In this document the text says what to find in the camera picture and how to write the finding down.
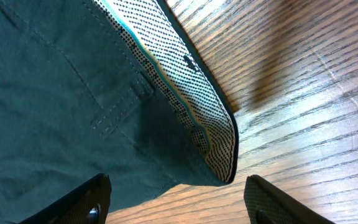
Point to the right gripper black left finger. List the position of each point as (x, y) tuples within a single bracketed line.
[(87, 204)]

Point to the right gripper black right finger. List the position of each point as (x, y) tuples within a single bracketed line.
[(265, 203)]

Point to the black shorts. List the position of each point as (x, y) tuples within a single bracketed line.
[(108, 89)]

